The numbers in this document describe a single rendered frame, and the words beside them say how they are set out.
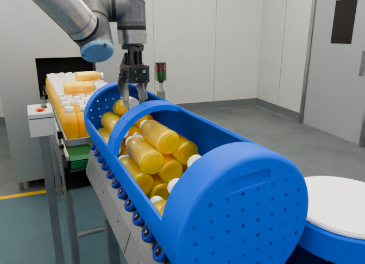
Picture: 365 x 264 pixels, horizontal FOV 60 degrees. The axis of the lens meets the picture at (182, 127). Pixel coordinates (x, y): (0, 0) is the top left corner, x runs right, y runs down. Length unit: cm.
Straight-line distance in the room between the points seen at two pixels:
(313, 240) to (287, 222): 14
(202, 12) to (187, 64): 93
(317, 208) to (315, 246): 8
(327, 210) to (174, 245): 41
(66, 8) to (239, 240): 62
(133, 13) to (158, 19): 461
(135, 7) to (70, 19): 25
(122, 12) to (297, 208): 72
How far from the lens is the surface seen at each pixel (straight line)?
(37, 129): 145
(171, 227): 53
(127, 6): 101
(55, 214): 171
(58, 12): 82
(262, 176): 56
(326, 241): 77
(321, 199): 85
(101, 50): 90
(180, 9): 574
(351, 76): 469
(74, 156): 148
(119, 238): 99
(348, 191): 92
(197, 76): 590
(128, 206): 91
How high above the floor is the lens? 142
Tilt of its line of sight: 17 degrees down
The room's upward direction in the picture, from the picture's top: straight up
